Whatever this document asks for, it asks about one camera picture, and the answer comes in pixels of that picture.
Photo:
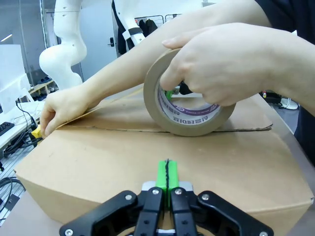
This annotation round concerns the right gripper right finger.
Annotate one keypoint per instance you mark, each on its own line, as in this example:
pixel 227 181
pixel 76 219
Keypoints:
pixel 180 204

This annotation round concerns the door lock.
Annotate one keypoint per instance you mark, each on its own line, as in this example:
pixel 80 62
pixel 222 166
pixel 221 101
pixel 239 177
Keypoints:
pixel 112 41

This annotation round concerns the brown cardboard shipping box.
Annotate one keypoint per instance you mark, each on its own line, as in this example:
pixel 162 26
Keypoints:
pixel 123 159

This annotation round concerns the person in dark t-shirt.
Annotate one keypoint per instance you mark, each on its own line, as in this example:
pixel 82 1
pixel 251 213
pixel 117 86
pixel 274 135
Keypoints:
pixel 295 14

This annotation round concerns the person's left hand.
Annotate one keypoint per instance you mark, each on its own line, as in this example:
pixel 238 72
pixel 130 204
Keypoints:
pixel 221 64

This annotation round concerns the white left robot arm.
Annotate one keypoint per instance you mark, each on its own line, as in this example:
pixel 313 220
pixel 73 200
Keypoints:
pixel 66 37

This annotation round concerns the person's right forearm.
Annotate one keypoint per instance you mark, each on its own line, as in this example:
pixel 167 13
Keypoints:
pixel 135 61

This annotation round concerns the brown packing tape roll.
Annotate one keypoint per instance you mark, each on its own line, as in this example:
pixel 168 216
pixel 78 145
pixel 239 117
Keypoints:
pixel 187 128

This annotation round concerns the black keyboard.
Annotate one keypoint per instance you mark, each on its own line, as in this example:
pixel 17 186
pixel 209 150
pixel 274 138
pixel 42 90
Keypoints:
pixel 5 128

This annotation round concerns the yellow block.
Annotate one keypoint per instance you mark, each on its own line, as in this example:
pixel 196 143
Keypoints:
pixel 36 132

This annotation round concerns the person's left forearm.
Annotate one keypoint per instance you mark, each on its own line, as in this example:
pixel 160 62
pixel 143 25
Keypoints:
pixel 300 73

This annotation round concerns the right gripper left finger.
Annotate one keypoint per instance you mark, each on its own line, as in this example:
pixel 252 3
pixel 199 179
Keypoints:
pixel 152 204

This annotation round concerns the clothes rack with dark clothes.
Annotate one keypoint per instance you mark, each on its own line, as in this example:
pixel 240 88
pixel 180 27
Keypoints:
pixel 147 24

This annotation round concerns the person's right hand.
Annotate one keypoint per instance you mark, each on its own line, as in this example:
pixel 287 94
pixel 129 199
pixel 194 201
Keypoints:
pixel 61 108

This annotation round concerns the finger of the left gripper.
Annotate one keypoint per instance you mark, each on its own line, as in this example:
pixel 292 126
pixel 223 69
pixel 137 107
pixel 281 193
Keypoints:
pixel 169 94

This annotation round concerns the wooden shoe shelf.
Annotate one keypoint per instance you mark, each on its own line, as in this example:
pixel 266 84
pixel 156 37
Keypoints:
pixel 43 87

